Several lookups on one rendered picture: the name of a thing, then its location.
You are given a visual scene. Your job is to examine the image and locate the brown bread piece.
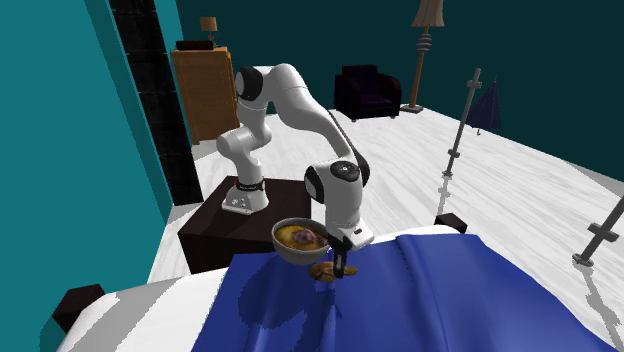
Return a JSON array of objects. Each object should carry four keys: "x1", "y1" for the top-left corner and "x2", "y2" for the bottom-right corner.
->
[{"x1": 308, "y1": 260, "x2": 360, "y2": 284}]

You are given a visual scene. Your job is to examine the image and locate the grey bowl of yellow soup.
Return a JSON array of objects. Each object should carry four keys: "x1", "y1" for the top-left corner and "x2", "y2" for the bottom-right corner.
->
[{"x1": 270, "y1": 217, "x2": 332, "y2": 266}]

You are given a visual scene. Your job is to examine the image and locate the blue blanket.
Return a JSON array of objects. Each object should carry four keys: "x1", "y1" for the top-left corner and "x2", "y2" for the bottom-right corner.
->
[{"x1": 190, "y1": 232, "x2": 618, "y2": 352}]

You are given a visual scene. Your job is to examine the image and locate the dark robot stand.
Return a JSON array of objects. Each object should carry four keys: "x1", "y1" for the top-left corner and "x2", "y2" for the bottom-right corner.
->
[{"x1": 177, "y1": 175, "x2": 313, "y2": 275}]

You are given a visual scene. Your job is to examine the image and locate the dark armchair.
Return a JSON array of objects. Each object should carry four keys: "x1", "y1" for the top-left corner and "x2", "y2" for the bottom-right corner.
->
[{"x1": 333, "y1": 64, "x2": 404, "y2": 123}]

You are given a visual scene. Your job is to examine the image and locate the grey coat stand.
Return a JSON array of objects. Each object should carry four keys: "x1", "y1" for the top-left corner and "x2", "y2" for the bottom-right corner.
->
[
  {"x1": 571, "y1": 193, "x2": 624, "y2": 268},
  {"x1": 440, "y1": 67, "x2": 484, "y2": 180}
]

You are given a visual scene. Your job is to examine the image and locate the brown floor lamp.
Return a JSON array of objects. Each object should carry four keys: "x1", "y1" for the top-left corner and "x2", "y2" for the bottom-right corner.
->
[{"x1": 399, "y1": 0, "x2": 446, "y2": 115}]

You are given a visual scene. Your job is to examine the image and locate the dark blue umbrella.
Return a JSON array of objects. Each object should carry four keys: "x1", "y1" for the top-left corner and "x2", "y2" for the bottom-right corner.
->
[{"x1": 464, "y1": 76, "x2": 504, "y2": 137}]

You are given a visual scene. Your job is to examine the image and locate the white bed with dark posts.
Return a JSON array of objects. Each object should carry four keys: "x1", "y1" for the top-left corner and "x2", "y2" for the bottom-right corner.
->
[{"x1": 38, "y1": 212, "x2": 624, "y2": 352}]

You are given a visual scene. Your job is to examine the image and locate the wooden dresser with lamp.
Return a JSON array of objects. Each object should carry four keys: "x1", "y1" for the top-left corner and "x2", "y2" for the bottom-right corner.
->
[{"x1": 168, "y1": 16, "x2": 241, "y2": 146}]

